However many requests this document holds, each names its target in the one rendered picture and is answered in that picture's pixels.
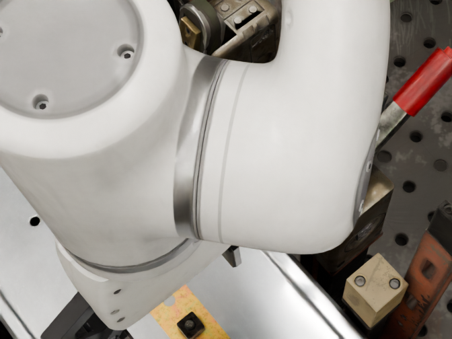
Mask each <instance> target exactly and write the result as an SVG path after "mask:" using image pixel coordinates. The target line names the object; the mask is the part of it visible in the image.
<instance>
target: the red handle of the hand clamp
mask: <svg viewBox="0 0 452 339"><path fill-rule="evenodd" d="M451 76H452V48H451V47H450V46H448V47H446V49H445V50H443V49H442V48H440V47H439V46H438V47H437V48H436V49H435V50H434V52H433V53H432V54H431V55H430V56H429V57H428V58H427V59H426V60H425V61H424V62H423V64H422V65H421V66H420V67H419V68H418V69H417V70H416V72H415V73H414V74H413V75H412V76H411V77H410V78H409V80H407V82H405V84H404V85H403V86H402V87H401V88H400V89H399V91H398V92H397V93H396V94H395V95H394V96H393V97H392V99H393V102H392V103H391V104H390V105H389V106H388V107H387V108H386V109H385V110H384V111H383V113H382V114H381V118H380V121H379V130H380V131H379V138H378V141H376V146H375V153H374V156H375V155H376V154H377V153H378V152H379V150H380V149H381V148H382V147H383V146H384V145H385V144H386V142H388V140H390V138H392V137H393V135H394V134H395V133H396V132H397V131H398V130H399V129H400V128H401V126H402V125H403V124H404V123H405V122H406V121H407V120H408V119H409V117H411V116H413V117H415V115H417V113H419V111H420V110H421V109H422V108H423V107H424V106H425V105H426V104H427V103H428V101H429V100H430V99H431V98H432V97H433V96H434V95H435V94H436V93H437V92H438V90H440V88H442V86H443V85H444V84H445V83H446V82H447V81H448V80H449V79H450V77H451Z"/></svg>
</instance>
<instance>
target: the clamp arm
mask: <svg viewBox="0 0 452 339"><path fill-rule="evenodd" d="M179 28H180V33H181V37H182V42H183V44H185V45H186V46H188V47H190V48H192V49H193V50H196V51H198V52H201V53H203V54H207V55H209V56H211V55H212V54H213V53H214V51H216V50H217V49H218V48H220V47H221V44H222V42H223V40H224V35H225V22H224V20H223V18H222V17H221V16H220V15H219V13H218V12H217V11H216V10H215V8H214V7H213V6H212V5H211V4H210V3H209V2H208V1H207V0H192V1H190V2H188V3H187V4H185V5H183V6H181V8H180V19H179Z"/></svg>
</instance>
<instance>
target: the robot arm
mask: <svg viewBox="0 0 452 339"><path fill-rule="evenodd" d="M281 3H282V20H281V31H280V42H279V46H278V52H277V54H276V57H275V59H274V60H273V61H271V62H269V63H246V62H241V61H232V60H228V59H221V58H217V57H214V56H209V55H207V54H203V53H201V52H198V51H196V50H193V49H192V48H190V47H188V46H186V45H185V44H183V42H182V37H181V33H180V28H179V25H178V22H177V19H176V16H175V14H174V12H173V10H172V9H171V7H170V5H169V3H168V2H167V0H0V166H1V167H2V169H3V170H4V171H5V173H6V174H7V175H8V176H9V178H10V179H11V181H12V182H13V183H14V184H15V185H16V187H17V188H18V189H19V191H20V192H21V193H22V194H23V195H24V197H25V198H26V200H27V201H28V202H29V203H30V205H31V206H32V207H33V209H34V210H35V211H36V212H37V213H38V215H39V216H40V218H41V219H42V220H43V221H44V223H45V224H46V225H47V227H48V228H49V229H50V230H51V231H52V233H53V234H54V241H55V246H56V252H57V255H58V257H59V260H60V262H61V265H62V267H63V269H64V271H65V273H66V274H67V276H68V277H69V279H70V281H71V282H72V283H73V285H74V287H75V288H76V289H77V291H78V292H77V293H76V294H75V295H74V297H73V298H72V299H71V300H70V302H68V303H67V304H66V306H65V307H64V308H63V309H62V311H61V312H60V313H59V314H58V315H57V316H56V317H55V318H54V320H53V321H52V322H51V323H50V325H49V326H48V327H47V328H46V329H45V331H43V333H42V334H41V335H40V338H41V339H134V338H133V337H132V336H131V334H130V333H129V332H128V330H127V328H129V327H130V326H132V325H133V324H135V323H136V322H138V321H139V320H140V319H141V318H143V317H144V316H146V315H147V314H148V313H149V312H150V311H152V310H153V309H155V308H156V307H157V306H158V305H160V304H161V303H162V302H164V301H165V300H166V299H167V298H168V297H170V296H171V295H172V294H174V293H175V292H176V291H177V290H178V289H180V288H181V287H183V286H184V285H185V284H186V283H187V282H188V281H189V280H191V279H192V278H194V277H195V276H196V275H197V274H198V273H199V272H201V271H202V270H203V269H205V268H206V267H207V266H208V265H209V264H210V263H212V262H213V261H214V260H216V259H217V258H218V257H219V256H220V255H222V256H223V257H224V259H226V261H228V263H229V264H230V265H231V266H232V267H233V268H235V267H238V266H239V265H240V264H241V255H240V250H239V247H244V248H252V249H256V250H265V251H271V252H280V253H285V254H317V253H322V252H326V251H329V250H332V249H334V248H335V247H337V246H339V245H340V244H341V243H342V242H343V241H344V240H345V239H346V238H347V237H348V236H349V235H350V233H351V232H352V230H353V229H354V226H355V225H356V222H357V221H358V219H359V217H360V216H361V213H362V211H363V205H364V201H365V197H366V194H367V188H368V185H369V179H370V176H371V169H372V164H373V158H374V153H375V146H376V141H378V138H379V131H380V130H379V121H380V116H381V109H382V104H383V96H384V91H385V82H386V76H387V64H388V58H389V39H390V2H389V0H281Z"/></svg>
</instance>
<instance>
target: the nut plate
mask: <svg viewBox="0 0 452 339"><path fill-rule="evenodd" d="M172 296H173V297H174V298H175V303H174V304H173V305H172V306H167V305H165V304H164V302H162V303H161V304H160V305H158V306H157V307H156V308H155V309H153V310H152V311H150V312H149V313H150V314H151V315H152V317H153V318H154V319H155V321H156V322H157V323H158V324H159V325H160V327H161V328H162V329H163V331H164V332H165V333H166V334H167V335H168V337H169V338H170V339H231V338H230V337H229V336H228V335H227V333H226V332H225V331H224V329H223V328H222V327H221V326H220V325H219V324H218V323H217V321H216V320H215V319H214V317H213V316H212V315H211V314H210V313H209V312H208V311H207V309H206V308H205V307H204V305H203V304H202V303H201V302H200V301H199V300H198V299H197V297H196V296H195V295H194V293H193V292H192V291H191V290H190V289H189V288H188V287H187V285H186V284H185V285H184V286H183V287H181V288H180V289H178V290H177V291H176V292H175V293H174V294H172ZM188 320H192V321H193V322H194V323H195V324H196V327H195V328H194V329H193V330H191V331H190V330H187V329H186V327H185V324H186V322H187V321H188Z"/></svg>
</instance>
